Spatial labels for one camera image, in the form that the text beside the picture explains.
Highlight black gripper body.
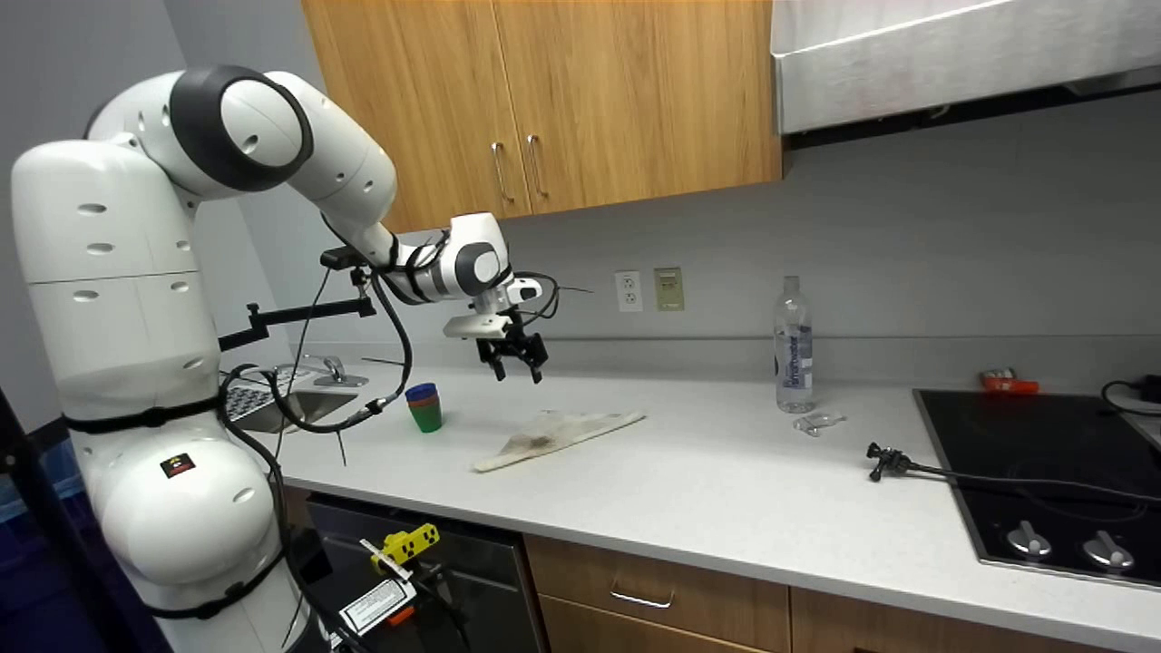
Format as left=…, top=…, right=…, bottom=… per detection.
left=470, top=315, right=546, bottom=367

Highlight stained white cloth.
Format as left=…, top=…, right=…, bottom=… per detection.
left=466, top=405, right=648, bottom=477

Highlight stacked blue green cups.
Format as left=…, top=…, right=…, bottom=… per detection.
left=404, top=381, right=447, bottom=435

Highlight chrome faucet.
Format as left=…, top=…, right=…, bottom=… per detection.
left=315, top=352, right=370, bottom=390

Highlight yellow tool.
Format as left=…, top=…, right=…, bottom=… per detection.
left=382, top=517, right=441, bottom=564

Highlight clear plastic water bottle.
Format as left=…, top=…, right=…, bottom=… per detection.
left=774, top=273, right=820, bottom=417

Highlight white handheld device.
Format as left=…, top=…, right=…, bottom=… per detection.
left=338, top=578, right=422, bottom=638

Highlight clear plastic wrapper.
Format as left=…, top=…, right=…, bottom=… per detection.
left=795, top=405, right=847, bottom=435

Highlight wooden base drawers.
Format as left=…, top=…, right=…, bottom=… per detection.
left=521, top=534, right=1161, bottom=653

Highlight small red orange object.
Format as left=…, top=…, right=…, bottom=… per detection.
left=977, top=367, right=1041, bottom=399

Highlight silver cooktop knob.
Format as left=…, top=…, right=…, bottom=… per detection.
left=1080, top=526, right=1140, bottom=573
left=1006, top=517, right=1054, bottom=562

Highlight black glass cooktop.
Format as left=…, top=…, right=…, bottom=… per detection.
left=910, top=387, right=1161, bottom=591

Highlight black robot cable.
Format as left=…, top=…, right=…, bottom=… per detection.
left=214, top=256, right=418, bottom=444

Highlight white wall power outlet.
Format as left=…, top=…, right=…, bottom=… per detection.
left=610, top=268, right=647, bottom=318

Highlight beige wall switch plate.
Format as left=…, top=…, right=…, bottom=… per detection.
left=654, top=263, right=689, bottom=315

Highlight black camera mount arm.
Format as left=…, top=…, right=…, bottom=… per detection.
left=214, top=244, right=382, bottom=356

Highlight wooden wall cabinet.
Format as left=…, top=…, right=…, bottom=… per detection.
left=298, top=0, right=786, bottom=236

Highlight silver drawer handle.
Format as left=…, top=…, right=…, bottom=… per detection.
left=610, top=589, right=679, bottom=613

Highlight black clamp cable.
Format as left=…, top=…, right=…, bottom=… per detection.
left=904, top=462, right=1161, bottom=509

